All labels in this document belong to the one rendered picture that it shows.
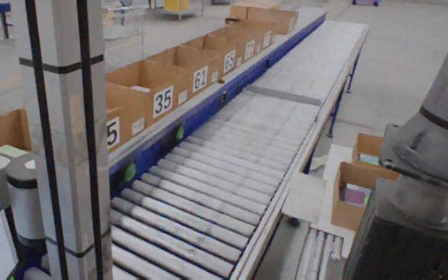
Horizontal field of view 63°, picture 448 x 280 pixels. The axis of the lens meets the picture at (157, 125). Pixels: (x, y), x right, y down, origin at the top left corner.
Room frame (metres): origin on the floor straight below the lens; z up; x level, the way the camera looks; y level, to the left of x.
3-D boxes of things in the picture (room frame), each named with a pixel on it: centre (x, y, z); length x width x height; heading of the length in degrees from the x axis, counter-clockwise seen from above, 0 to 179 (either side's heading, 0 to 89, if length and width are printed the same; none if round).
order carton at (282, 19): (3.62, -1.15, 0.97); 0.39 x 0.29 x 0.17; 149
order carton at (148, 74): (1.60, 0.07, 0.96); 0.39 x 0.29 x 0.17; 149
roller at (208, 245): (0.93, -0.05, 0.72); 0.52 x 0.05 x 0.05; 59
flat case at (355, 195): (1.03, -0.75, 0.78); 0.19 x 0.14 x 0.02; 154
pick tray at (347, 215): (0.99, -0.83, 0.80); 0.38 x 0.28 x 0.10; 64
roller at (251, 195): (1.21, -0.22, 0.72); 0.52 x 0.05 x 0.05; 59
